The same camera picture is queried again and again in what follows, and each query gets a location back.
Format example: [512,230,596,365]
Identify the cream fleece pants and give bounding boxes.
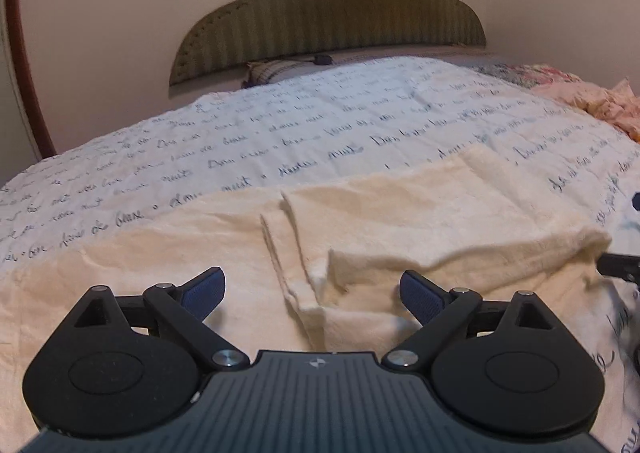
[1,146,611,452]

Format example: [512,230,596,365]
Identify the pile of colourful clothes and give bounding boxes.
[474,63,640,143]

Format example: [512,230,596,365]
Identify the white script-print bedspread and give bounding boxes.
[1,57,639,452]

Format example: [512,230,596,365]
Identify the patterned pillow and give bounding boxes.
[242,59,322,88]

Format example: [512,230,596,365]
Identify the small black device on bed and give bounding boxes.
[312,54,333,66]

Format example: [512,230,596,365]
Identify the green padded headboard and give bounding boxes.
[169,0,486,86]

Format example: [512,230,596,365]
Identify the red-brown wooden door frame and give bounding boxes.
[2,0,58,160]

